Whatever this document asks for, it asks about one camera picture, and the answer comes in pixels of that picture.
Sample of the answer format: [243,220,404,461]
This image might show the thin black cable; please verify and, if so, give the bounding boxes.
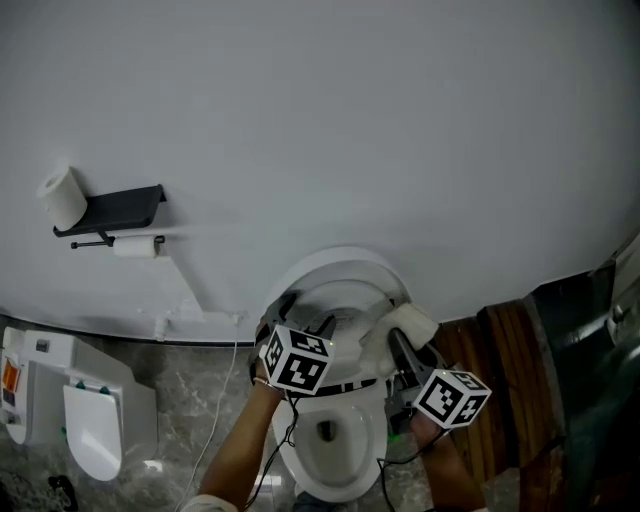
[243,392,301,512]
[375,428,451,512]

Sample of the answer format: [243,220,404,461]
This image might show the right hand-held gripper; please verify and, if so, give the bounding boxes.
[383,326,494,435]

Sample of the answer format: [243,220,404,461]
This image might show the large toilet paper roll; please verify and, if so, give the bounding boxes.
[36,165,89,231]

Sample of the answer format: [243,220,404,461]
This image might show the white wall cable conduit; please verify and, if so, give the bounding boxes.
[153,248,250,342]

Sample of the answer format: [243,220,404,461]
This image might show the small toilet paper roll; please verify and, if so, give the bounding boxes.
[112,235,157,260]

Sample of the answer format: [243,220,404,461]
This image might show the white cloth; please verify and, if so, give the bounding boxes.
[358,302,440,380]

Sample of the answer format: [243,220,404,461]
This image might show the small black object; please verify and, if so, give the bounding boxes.
[47,474,77,507]

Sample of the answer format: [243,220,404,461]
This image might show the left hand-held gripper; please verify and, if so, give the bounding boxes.
[253,291,338,398]

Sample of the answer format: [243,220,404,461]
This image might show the white plastic bin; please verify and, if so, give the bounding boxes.
[0,326,160,483]

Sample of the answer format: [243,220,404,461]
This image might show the black toilet paper holder shelf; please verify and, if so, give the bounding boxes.
[52,184,168,251]

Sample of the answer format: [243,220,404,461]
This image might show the dark door panel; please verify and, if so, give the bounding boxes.
[522,234,640,512]

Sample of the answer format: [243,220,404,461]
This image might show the person's left forearm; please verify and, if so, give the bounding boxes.
[197,372,287,502]

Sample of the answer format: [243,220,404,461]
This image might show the thin white cable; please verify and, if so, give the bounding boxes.
[173,313,240,512]

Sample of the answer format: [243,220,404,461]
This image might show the brown wooden panel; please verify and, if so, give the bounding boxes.
[433,295,567,485]

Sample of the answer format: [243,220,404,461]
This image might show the white toilet bowl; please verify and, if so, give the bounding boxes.
[272,383,389,503]

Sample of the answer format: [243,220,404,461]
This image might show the white toilet lid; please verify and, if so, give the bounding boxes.
[263,244,412,329]

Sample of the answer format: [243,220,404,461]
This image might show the person's right forearm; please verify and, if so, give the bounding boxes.
[410,413,490,512]

